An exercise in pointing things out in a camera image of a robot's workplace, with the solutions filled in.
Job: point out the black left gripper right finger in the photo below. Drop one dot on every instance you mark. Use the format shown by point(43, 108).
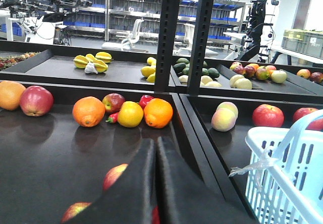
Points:
point(184, 198)

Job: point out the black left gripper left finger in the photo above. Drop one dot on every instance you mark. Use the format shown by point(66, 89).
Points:
point(130, 198)

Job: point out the light blue plastic basket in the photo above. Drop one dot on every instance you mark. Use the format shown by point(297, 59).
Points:
point(288, 189)

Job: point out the mixed apples pile back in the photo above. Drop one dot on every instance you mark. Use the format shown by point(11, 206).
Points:
point(260, 73)

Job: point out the red apple behind basket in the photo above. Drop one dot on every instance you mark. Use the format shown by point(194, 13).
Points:
point(301, 112)

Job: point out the reddish apple near gripper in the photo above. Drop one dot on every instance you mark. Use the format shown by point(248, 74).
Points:
point(112, 175)

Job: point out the reddish apple bottom left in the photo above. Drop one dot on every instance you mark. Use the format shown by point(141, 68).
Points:
point(73, 210)

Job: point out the small red chili pepper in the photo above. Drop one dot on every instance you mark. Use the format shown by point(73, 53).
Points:
point(113, 118)

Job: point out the orange fruit centre right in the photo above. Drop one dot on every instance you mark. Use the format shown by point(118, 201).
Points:
point(158, 113)

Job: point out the orange fruit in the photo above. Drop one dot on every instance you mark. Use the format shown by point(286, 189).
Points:
point(88, 111)
point(158, 113)

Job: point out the pink green peach front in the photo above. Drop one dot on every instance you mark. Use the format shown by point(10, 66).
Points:
point(223, 120)

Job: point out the pink green peach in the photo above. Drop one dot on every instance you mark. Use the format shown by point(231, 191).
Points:
point(223, 120)
point(230, 106)

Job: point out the white plastic tie strip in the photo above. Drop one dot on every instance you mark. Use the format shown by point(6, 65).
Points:
point(252, 164)

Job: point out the orange fruit centre left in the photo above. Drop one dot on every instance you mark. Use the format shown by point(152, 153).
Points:
point(88, 111)

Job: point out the red yellow apple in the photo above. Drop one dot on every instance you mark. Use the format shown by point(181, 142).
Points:
point(113, 102)

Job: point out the red bell pepper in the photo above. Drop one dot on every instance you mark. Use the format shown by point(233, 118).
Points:
point(144, 100)

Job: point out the black wooden produce stand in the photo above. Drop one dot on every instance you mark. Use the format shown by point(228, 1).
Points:
point(49, 163)

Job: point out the pink green peach back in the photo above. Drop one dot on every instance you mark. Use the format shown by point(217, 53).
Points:
point(230, 106)

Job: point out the red apple by peaches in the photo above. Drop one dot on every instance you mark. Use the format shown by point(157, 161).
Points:
point(267, 115)

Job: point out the pale green pears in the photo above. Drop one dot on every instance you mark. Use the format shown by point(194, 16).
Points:
point(237, 81)

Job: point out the yellow lemon pile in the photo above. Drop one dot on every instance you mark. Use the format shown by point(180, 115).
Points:
point(148, 72)

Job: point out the green avocado pile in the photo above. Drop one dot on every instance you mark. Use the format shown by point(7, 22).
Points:
point(182, 65)

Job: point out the big red apple left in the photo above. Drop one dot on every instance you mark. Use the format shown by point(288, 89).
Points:
point(36, 101)

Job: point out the yellow starfruit bunch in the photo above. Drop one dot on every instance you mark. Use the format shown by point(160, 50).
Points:
point(93, 64)

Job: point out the white office chair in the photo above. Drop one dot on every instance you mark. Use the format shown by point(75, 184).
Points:
point(127, 44)

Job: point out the large orange far left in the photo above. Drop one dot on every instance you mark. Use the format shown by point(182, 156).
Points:
point(11, 92)

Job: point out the white humanoid robot background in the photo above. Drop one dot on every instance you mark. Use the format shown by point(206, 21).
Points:
point(260, 30)

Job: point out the metal storage rack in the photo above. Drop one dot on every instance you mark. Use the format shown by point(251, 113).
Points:
point(114, 19)

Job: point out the grey plastic crate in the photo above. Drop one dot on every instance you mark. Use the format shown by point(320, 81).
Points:
point(303, 41)

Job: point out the black shelf upright post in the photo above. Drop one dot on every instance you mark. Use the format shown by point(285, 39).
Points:
point(195, 36)

